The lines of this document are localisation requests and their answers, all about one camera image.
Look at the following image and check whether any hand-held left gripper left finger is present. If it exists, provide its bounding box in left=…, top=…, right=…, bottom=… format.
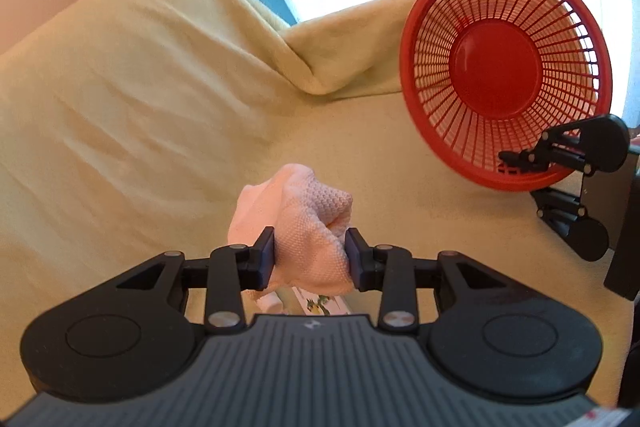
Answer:
left=107, top=227, right=277, bottom=336

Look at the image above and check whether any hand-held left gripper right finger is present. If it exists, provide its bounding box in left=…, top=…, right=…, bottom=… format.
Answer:
left=345, top=227, right=518, bottom=336

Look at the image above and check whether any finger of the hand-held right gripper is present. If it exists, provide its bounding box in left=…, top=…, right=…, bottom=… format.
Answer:
left=499, top=119, right=591, bottom=176
left=530, top=186, right=587, bottom=239

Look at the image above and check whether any pink white woven cloth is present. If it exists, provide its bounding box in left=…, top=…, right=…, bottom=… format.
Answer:
left=227, top=163, right=353, bottom=296

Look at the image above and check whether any white medicine box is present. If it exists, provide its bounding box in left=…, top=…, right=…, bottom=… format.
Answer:
left=282, top=286, right=353, bottom=316

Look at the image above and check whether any red plastic mesh basket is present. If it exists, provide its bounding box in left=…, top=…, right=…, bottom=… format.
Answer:
left=399, top=0, right=613, bottom=192

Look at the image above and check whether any yellow blanket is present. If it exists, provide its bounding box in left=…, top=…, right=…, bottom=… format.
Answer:
left=0, top=0, right=621, bottom=388

